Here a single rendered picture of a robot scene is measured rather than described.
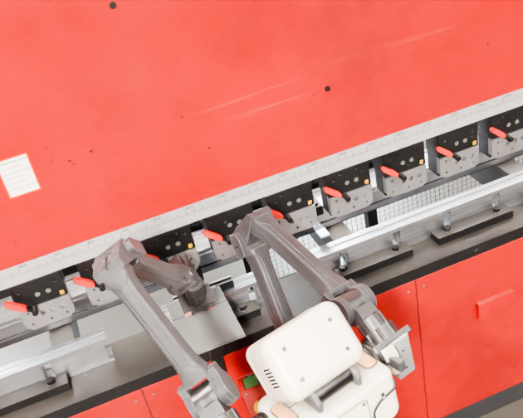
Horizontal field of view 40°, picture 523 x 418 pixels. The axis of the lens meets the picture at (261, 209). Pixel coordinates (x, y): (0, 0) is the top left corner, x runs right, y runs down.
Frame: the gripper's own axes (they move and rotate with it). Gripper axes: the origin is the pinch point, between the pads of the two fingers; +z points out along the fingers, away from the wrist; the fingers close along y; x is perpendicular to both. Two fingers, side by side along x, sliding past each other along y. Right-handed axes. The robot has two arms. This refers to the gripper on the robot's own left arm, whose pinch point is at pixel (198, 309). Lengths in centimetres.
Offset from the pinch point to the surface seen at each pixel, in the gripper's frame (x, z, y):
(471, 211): -4, 12, -103
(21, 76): -45, -71, 24
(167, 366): 9.8, 10.3, 14.9
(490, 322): 26, 45, -101
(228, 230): -15.2, -13.8, -16.4
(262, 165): -23.7, -29.4, -31.4
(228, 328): 11.2, -4.6, -5.9
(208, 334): 10.5, -4.2, 0.2
